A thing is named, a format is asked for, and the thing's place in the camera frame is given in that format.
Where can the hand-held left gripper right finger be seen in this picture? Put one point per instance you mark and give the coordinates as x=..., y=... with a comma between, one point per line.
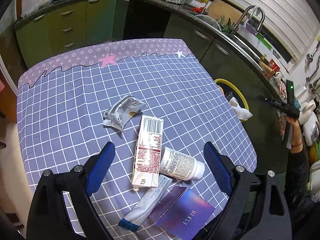
x=217, y=170

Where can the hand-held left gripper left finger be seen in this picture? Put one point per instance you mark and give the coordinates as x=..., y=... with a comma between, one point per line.
x=100, y=170

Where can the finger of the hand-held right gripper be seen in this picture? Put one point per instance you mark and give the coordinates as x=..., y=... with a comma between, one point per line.
x=267, y=100

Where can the yellow rimmed trash bin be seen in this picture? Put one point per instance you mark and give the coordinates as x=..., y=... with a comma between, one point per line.
x=242, y=96

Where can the white paper towel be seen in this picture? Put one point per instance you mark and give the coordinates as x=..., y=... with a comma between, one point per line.
x=241, y=112

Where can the clear plastic cup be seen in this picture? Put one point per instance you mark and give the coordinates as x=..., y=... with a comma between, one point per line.
x=228, y=96

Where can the white plastic bottle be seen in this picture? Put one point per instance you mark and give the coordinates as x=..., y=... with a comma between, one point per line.
x=177, y=163

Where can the white barcode carton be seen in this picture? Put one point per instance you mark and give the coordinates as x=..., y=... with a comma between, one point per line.
x=147, y=155

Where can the purple cardboard box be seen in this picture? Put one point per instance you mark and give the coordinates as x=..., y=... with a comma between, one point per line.
x=182, y=212

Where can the white tube with blue end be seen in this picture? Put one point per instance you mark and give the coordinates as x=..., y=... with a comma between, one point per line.
x=147, y=200

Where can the silver packet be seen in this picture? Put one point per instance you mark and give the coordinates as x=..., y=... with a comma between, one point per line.
x=120, y=112

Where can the person's right forearm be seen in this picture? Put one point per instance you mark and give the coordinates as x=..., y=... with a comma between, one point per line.
x=297, y=180

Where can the person's right hand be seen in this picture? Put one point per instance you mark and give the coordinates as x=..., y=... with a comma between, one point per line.
x=297, y=132

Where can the pink cloth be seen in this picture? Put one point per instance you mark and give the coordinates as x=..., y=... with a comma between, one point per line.
x=282, y=88

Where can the white rice cooker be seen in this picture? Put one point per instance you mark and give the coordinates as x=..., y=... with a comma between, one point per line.
x=311, y=125

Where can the red packet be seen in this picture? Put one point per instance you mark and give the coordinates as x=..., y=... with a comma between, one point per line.
x=274, y=67

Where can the wooden rolling pin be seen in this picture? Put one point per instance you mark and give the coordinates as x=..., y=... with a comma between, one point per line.
x=265, y=66

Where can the hanging steel ladle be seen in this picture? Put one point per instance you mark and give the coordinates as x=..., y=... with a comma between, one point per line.
x=315, y=70
x=309, y=58

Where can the steel sink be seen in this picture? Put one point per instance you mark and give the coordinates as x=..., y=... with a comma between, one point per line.
x=246, y=46

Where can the green plastic board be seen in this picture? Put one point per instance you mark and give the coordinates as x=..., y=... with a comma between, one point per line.
x=264, y=41

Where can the purple grid tablecloth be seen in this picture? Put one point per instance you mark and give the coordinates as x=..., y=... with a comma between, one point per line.
x=75, y=105

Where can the green vegetables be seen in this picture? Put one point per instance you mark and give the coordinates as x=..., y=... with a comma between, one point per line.
x=226, y=25

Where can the white window blind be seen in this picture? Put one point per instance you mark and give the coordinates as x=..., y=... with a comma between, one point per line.
x=270, y=12

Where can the tall steel faucet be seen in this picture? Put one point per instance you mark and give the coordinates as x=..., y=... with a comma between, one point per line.
x=243, y=15

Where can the dark lower cabinet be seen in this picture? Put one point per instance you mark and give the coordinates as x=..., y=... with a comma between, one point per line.
x=195, y=47

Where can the wooden cutting board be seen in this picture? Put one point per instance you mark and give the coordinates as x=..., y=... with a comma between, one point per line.
x=223, y=11

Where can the steel bowl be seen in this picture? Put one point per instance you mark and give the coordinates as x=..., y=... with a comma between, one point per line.
x=207, y=21

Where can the red vegetables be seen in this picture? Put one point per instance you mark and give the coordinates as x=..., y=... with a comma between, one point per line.
x=198, y=9

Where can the green lower cabinet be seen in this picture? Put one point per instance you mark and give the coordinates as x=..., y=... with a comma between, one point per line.
x=75, y=25

